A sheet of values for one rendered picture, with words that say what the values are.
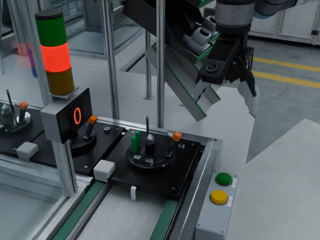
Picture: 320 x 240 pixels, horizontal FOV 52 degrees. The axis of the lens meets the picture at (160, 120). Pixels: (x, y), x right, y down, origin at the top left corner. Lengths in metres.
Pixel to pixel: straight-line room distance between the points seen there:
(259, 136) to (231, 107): 1.41
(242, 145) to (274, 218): 0.33
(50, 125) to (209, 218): 0.42
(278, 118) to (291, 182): 2.04
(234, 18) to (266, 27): 4.30
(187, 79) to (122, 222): 0.54
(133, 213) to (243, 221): 0.30
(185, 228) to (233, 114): 0.71
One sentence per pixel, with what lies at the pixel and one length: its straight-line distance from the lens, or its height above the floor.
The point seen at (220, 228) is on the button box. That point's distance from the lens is 0.80.
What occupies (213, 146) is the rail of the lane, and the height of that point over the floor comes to 0.95.
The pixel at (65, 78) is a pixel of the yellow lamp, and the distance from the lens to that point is 0.67.
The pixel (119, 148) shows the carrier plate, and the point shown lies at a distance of 0.99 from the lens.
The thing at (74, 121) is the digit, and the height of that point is 1.20.
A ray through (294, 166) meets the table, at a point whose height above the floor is 0.86.
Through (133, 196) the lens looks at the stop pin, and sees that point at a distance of 0.89.
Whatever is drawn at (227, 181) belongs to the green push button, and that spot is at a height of 0.97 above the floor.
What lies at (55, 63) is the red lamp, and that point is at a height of 1.33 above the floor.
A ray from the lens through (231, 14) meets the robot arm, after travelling 0.67.
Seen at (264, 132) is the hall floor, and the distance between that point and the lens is 2.90.
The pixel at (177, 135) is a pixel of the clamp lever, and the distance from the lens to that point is 0.87.
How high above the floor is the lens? 1.57
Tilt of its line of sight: 32 degrees down
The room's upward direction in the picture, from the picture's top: straight up
